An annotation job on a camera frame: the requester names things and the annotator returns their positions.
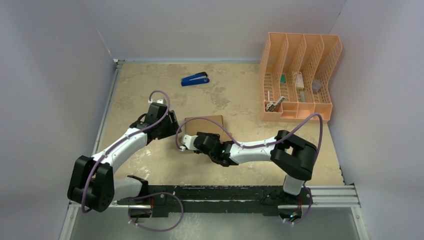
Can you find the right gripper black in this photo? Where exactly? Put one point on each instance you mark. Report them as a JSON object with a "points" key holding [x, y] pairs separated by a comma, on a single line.
{"points": [[201, 142]]}

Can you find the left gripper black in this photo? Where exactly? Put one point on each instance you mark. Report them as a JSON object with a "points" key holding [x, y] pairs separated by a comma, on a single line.
{"points": [[173, 126]]}

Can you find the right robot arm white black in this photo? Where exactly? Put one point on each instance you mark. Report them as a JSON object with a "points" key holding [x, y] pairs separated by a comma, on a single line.
{"points": [[293, 154]]}

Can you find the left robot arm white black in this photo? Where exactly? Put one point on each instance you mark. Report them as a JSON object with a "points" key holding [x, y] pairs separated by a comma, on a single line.
{"points": [[92, 182]]}

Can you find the blue black stapler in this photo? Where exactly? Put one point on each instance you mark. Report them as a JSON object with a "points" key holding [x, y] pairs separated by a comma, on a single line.
{"points": [[195, 79]]}

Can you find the black white patterned clip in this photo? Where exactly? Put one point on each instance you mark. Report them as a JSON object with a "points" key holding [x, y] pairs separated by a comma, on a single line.
{"points": [[272, 106]]}

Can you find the green item in organizer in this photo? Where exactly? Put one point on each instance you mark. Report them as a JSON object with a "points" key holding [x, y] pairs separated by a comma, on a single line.
{"points": [[283, 78]]}

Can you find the white bottle in organizer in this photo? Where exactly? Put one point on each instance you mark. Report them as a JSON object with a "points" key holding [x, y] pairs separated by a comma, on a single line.
{"points": [[299, 82]]}

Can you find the orange plastic file organizer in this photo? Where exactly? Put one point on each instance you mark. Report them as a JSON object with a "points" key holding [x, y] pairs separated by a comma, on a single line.
{"points": [[294, 75]]}

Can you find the grey round item in organizer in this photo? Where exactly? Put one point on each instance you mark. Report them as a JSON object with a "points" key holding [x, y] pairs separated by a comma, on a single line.
{"points": [[316, 85]]}

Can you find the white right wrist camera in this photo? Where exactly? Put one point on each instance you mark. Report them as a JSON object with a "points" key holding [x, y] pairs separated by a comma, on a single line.
{"points": [[187, 143]]}

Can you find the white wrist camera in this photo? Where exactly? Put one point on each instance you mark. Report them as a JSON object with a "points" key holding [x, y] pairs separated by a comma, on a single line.
{"points": [[187, 143], [159, 101]]}

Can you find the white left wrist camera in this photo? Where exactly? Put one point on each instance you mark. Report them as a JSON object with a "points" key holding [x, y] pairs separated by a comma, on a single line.
{"points": [[159, 101]]}

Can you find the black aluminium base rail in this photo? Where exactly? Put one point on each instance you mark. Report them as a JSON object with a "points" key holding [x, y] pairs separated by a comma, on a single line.
{"points": [[267, 200]]}

